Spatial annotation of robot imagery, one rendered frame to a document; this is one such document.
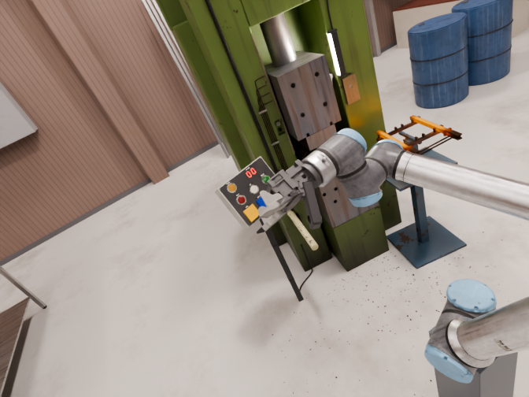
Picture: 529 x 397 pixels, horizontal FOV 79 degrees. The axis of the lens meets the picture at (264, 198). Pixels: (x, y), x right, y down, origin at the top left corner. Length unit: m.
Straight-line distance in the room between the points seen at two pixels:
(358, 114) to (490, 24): 2.91
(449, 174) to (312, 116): 1.16
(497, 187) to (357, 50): 1.45
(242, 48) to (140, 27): 3.84
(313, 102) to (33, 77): 4.45
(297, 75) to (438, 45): 2.75
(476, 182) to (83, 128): 5.35
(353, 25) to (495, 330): 1.70
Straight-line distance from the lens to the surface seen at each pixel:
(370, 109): 2.33
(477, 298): 1.37
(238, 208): 1.77
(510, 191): 0.95
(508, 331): 1.08
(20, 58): 5.70
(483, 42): 4.98
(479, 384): 1.61
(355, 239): 2.47
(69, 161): 5.83
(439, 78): 4.56
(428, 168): 0.97
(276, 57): 2.07
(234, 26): 1.93
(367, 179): 0.90
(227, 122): 2.43
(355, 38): 2.19
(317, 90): 1.96
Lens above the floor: 1.97
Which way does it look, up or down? 31 degrees down
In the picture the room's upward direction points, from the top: 24 degrees counter-clockwise
